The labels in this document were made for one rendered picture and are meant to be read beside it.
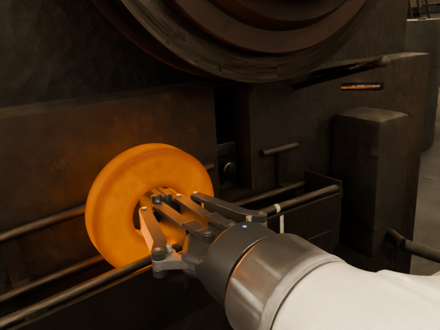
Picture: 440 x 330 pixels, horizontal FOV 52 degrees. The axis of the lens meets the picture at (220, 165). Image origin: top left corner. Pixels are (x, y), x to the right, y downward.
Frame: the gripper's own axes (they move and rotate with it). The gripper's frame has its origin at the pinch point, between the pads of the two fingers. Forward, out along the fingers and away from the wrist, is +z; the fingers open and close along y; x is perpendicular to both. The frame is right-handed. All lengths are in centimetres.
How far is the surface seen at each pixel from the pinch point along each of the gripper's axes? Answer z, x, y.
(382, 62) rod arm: -11.3, 14.0, 24.5
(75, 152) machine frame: 7.1, 4.8, -6.1
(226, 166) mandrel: 8.0, -2.3, 15.9
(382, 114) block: -0.9, 3.5, 40.0
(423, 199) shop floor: 75, -81, 187
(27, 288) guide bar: 3.1, -8.2, -14.6
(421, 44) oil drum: 130, -10, 254
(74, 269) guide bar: 3.1, -7.8, -9.3
